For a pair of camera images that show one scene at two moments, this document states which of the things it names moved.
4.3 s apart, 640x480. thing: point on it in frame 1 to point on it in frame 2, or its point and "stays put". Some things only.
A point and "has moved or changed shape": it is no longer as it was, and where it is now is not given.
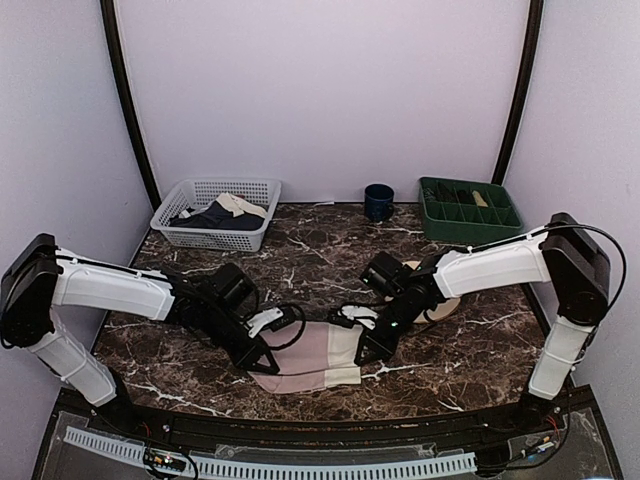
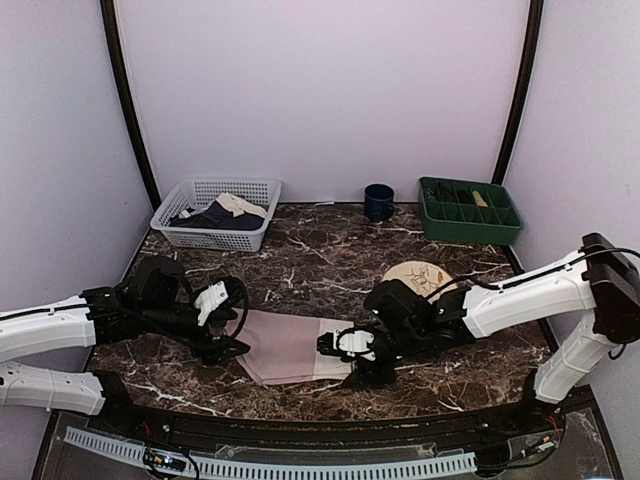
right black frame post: x=532 y=46 stays put
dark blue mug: x=378 y=201 stays put
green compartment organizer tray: x=467 y=213 stays put
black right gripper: x=383 y=349 to x=369 y=375
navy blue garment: x=214 y=216 stays put
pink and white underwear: x=309 y=355 has moved or changed shape
